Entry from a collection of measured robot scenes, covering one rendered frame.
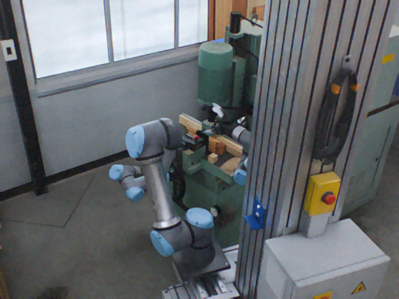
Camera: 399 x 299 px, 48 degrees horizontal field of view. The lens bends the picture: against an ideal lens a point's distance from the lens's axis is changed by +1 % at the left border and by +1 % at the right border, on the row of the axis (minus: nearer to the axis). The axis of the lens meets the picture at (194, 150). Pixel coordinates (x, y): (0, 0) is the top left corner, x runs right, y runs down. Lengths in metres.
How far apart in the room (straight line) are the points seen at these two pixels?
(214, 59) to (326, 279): 1.26
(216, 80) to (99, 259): 1.51
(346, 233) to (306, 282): 0.28
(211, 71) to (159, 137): 0.71
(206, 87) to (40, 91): 1.49
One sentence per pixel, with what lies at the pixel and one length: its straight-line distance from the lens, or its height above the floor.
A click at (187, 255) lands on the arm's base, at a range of 1.97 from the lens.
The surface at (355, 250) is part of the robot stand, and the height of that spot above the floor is 1.23.
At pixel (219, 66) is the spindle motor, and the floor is 1.40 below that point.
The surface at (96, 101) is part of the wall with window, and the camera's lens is 3.67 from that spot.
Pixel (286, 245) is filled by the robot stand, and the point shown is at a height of 1.23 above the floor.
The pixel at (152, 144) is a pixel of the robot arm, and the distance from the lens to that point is 1.71.
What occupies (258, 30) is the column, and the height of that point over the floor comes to 1.52.
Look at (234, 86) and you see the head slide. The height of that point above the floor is 1.25.
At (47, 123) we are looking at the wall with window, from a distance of 3.58.
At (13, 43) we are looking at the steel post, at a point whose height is 1.25.
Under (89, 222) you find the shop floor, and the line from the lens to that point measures 3.45.
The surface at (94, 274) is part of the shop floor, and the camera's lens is 3.09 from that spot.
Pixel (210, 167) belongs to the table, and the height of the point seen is 0.87.
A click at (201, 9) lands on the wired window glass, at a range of 4.02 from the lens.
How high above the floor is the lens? 2.29
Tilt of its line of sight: 33 degrees down
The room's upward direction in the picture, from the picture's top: 2 degrees clockwise
